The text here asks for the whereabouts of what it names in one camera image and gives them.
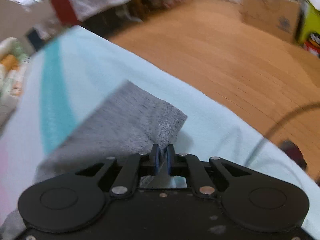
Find grey knit pants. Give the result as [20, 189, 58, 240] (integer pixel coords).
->
[0, 80, 188, 233]

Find folded floral quilt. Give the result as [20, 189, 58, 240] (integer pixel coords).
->
[1, 37, 30, 119]

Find cardboard box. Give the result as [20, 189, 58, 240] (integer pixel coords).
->
[241, 0, 300, 43]

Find black cable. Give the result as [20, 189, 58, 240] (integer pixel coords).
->
[243, 103, 320, 168]

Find pastel floral bed sheet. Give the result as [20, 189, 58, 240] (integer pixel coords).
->
[1, 27, 319, 239]

